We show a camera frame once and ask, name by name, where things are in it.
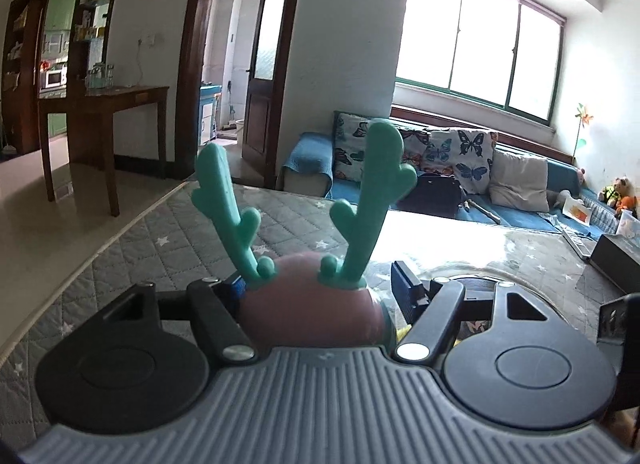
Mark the dark wooden shelf unit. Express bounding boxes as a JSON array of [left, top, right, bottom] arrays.
[[0, 0, 126, 155]]

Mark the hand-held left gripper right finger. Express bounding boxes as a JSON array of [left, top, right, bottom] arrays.
[[391, 260, 552, 364]]

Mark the black bag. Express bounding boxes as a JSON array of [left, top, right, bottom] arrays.
[[397, 173, 463, 219]]

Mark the long butterfly print cushion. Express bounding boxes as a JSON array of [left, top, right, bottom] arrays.
[[332, 112, 432, 183]]

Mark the white orange picture card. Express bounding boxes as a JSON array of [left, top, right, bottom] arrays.
[[562, 196, 592, 223]]

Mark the pink lidded bottle with antlers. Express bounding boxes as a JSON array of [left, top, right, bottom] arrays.
[[191, 119, 418, 351]]

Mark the dark wooden glass door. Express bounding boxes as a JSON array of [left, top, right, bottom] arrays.
[[241, 0, 291, 175]]

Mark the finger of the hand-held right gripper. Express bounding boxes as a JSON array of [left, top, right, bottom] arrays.
[[597, 293, 640, 410]]

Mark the brown plush bear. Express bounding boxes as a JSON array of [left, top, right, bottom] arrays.
[[599, 176, 634, 206]]

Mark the dark wooden side table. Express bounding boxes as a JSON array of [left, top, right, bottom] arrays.
[[37, 85, 171, 218]]

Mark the grey remote control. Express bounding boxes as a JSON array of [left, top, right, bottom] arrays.
[[560, 226, 599, 261]]

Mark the group of glass jars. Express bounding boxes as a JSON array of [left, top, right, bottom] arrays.
[[84, 63, 117, 90]]

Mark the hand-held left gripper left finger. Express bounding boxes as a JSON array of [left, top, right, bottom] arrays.
[[102, 276, 257, 366]]

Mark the colourful pinwheel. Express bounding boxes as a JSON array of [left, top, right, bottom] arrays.
[[571, 103, 597, 161]]

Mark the grey quilted star table cover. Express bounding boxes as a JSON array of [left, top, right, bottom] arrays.
[[0, 179, 640, 395]]

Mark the clear plastic box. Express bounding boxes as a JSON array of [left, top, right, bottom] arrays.
[[616, 213, 640, 248]]

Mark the square butterfly print cushion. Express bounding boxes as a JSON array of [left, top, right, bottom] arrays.
[[422, 128, 499, 195]]

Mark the blue covered sofa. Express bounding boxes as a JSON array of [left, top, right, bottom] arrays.
[[277, 111, 626, 241]]

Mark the beige cushion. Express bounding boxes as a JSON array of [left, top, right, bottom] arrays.
[[488, 148, 551, 214]]

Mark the long black box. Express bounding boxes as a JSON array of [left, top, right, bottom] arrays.
[[590, 232, 640, 296]]

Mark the green framed window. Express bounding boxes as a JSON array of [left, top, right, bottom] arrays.
[[394, 0, 569, 126]]

